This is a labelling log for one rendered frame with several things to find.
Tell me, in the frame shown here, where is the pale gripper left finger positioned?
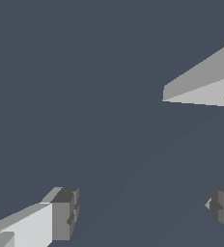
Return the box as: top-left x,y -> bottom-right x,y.
0,186 -> 80,247

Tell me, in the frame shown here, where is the light grey flat platform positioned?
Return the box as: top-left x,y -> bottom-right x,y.
162,39 -> 224,108

